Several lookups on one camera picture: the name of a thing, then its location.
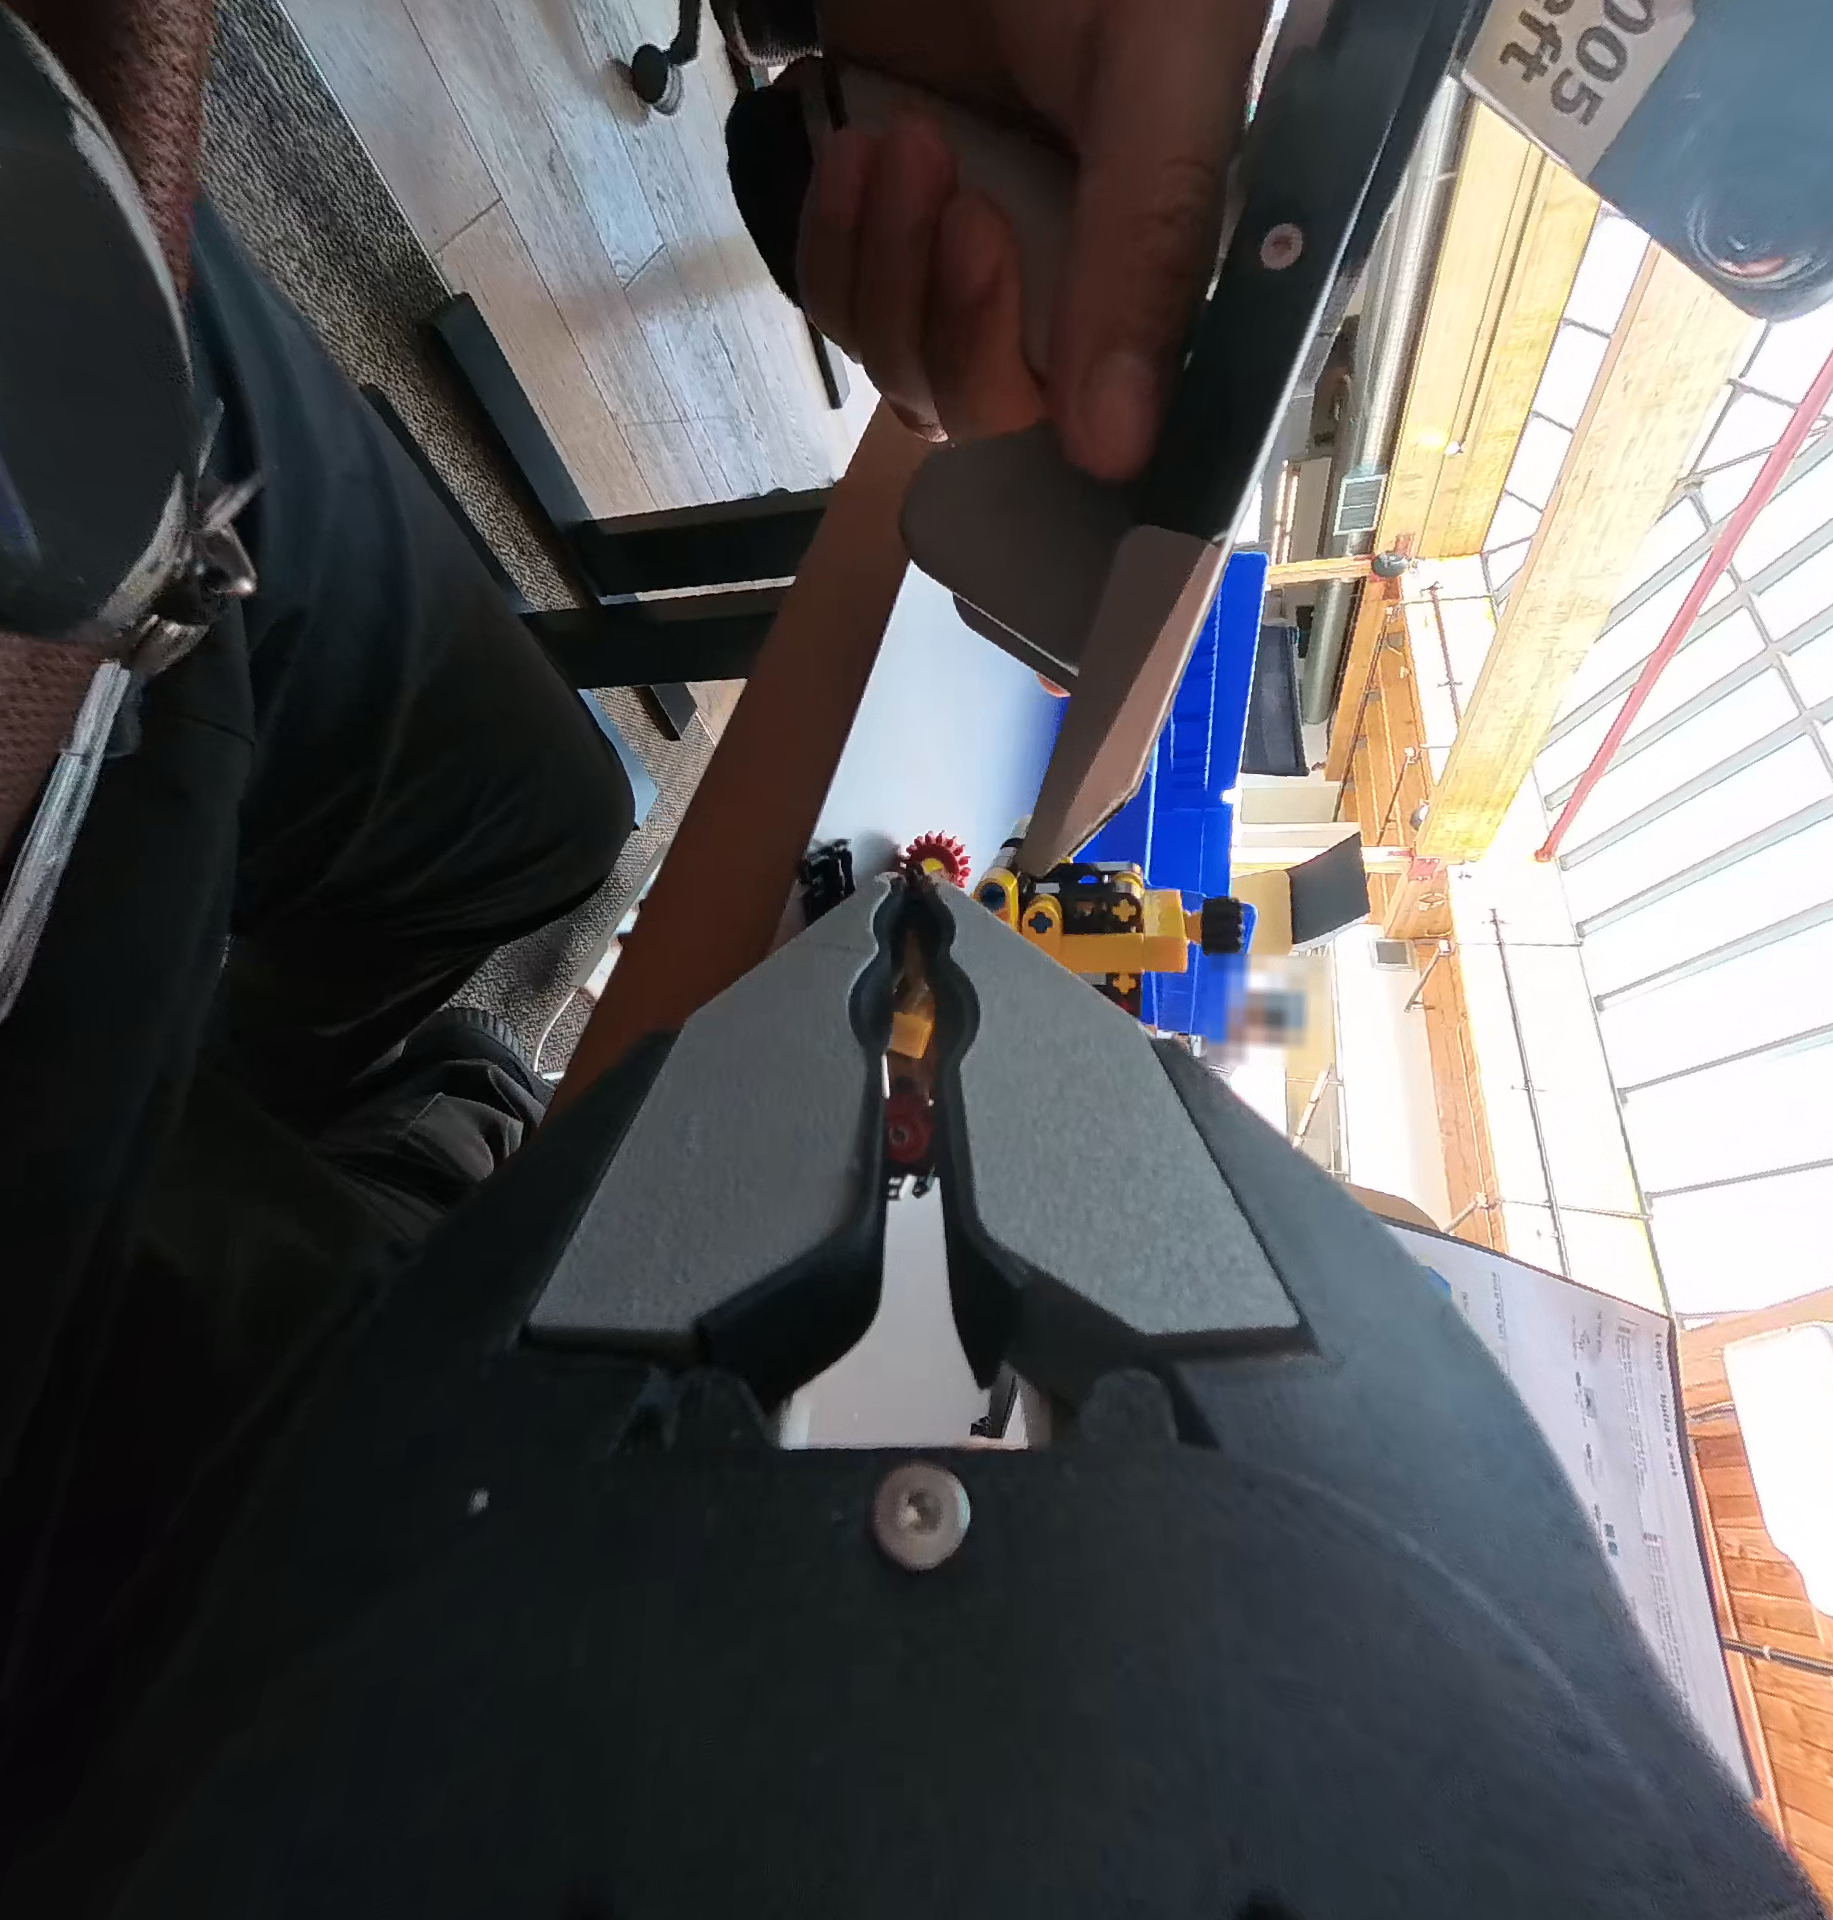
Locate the red pipe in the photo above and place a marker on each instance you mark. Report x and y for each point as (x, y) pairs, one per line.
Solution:
(1711, 555)

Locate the person's black shoe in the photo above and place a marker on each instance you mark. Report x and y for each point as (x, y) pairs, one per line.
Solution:
(475, 1059)

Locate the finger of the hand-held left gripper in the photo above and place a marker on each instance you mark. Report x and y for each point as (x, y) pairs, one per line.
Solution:
(1021, 555)
(1133, 674)

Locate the black chair caster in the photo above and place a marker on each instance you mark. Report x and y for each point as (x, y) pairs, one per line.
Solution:
(660, 68)

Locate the person's brown shirt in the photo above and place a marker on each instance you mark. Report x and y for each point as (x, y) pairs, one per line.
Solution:
(158, 91)

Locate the wooden ceiling beam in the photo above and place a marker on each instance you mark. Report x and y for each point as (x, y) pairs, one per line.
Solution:
(1576, 494)

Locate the black table leg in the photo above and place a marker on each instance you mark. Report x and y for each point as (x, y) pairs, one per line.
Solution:
(677, 555)

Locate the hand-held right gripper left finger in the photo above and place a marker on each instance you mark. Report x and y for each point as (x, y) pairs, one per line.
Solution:
(736, 1141)

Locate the printed instruction sheet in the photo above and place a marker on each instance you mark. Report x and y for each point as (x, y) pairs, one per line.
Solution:
(1591, 1425)

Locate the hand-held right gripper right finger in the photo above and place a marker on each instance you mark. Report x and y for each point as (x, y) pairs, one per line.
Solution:
(1112, 1170)

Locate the yellow lego vehicle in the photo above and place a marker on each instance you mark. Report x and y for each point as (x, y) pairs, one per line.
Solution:
(1104, 915)

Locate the silver air duct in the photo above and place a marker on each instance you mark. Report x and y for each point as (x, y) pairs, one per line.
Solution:
(1389, 344)

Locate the person's left hand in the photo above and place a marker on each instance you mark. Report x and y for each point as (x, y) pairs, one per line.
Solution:
(1157, 134)

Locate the person's black trousers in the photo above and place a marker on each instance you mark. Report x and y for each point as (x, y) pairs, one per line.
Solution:
(347, 674)

